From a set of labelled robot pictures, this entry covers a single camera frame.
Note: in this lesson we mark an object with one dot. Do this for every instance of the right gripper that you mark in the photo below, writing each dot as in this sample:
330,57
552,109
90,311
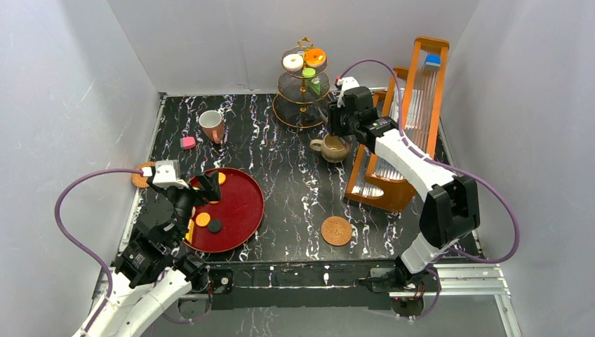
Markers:
334,112

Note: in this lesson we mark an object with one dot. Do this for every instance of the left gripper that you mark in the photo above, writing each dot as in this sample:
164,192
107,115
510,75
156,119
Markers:
204,184

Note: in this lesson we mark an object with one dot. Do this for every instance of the yellow biscuit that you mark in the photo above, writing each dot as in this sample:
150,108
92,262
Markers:
221,178
202,219

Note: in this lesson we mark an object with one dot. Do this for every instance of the green triangular cake slice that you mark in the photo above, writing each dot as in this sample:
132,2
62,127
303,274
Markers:
314,85

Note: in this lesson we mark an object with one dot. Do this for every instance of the black sandwich cookie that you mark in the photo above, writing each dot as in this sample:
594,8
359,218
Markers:
214,226

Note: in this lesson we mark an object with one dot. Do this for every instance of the green macaron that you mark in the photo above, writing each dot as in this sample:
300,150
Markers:
308,72

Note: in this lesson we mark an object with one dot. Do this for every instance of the orange donut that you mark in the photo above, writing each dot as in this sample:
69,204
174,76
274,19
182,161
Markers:
315,57

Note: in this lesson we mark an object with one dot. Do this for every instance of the white donut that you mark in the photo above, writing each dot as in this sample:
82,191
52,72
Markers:
293,62

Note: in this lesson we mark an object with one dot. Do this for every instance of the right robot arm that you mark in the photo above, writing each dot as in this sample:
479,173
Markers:
451,203

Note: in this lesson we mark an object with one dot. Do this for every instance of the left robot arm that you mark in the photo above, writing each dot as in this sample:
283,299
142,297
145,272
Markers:
147,277

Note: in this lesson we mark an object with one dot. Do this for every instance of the three-tier glass cake stand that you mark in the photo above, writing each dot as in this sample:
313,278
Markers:
295,105

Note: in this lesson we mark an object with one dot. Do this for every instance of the beige mug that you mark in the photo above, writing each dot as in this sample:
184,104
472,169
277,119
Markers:
332,149

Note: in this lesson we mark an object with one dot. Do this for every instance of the red round tray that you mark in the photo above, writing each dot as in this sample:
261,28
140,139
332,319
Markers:
240,211

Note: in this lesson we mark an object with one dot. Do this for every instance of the pink grey eraser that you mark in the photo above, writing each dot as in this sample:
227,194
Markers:
187,143

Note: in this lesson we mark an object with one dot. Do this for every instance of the yellow layered cake slice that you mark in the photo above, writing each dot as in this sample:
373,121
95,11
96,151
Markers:
190,231

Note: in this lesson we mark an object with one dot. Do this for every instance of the pink mug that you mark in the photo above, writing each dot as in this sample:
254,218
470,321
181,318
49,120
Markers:
212,123

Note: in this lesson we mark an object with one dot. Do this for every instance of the woven coaster left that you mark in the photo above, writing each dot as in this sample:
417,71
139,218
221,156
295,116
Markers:
138,179

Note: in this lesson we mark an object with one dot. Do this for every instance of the woven coaster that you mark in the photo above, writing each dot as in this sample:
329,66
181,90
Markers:
336,231
138,179

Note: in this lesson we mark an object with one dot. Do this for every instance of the orange wooden rack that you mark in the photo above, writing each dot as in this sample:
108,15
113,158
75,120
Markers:
414,98

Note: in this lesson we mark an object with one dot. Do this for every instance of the blue eraser block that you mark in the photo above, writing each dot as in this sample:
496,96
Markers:
432,63

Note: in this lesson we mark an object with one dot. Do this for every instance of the woven coaster front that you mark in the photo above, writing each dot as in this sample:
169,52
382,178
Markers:
336,231

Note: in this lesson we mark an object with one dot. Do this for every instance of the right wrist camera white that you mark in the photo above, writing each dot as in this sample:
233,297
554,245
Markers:
343,84

